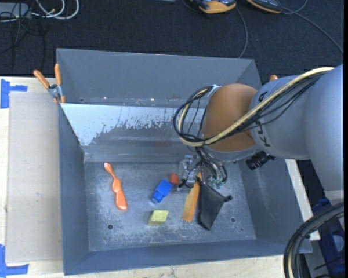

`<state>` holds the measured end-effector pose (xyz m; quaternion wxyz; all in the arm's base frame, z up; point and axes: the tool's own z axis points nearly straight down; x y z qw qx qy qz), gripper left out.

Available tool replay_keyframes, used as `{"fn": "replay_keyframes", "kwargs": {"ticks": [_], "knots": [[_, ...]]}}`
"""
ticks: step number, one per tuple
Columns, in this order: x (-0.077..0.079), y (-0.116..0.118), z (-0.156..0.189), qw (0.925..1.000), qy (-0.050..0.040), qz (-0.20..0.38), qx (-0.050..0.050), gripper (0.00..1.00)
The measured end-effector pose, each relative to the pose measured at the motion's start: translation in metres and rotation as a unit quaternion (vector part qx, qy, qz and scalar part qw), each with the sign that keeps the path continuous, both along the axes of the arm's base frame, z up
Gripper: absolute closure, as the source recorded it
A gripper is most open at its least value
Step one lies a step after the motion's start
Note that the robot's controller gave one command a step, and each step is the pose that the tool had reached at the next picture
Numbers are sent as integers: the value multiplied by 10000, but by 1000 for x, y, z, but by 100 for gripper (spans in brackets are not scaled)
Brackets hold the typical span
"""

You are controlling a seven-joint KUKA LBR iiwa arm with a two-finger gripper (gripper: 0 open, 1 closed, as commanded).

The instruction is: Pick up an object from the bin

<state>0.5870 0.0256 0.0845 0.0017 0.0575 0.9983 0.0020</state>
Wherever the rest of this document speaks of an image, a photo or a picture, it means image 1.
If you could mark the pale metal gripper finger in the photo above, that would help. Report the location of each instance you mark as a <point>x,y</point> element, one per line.
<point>193,180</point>
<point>184,166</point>

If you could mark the small orange-red block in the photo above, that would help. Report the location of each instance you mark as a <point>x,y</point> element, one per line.
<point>173,178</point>

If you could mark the blue toy block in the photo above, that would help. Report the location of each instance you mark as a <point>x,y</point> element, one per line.
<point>161,190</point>

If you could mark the yellow sponge block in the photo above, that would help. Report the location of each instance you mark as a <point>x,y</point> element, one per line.
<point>158,217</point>

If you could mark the grey metal bin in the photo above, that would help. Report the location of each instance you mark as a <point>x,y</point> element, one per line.
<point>133,77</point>

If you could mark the pale flat board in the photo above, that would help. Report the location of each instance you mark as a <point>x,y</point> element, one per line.
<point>32,169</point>

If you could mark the black cylinder on white bracket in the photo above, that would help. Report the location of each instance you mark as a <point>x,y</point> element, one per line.
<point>257,161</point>

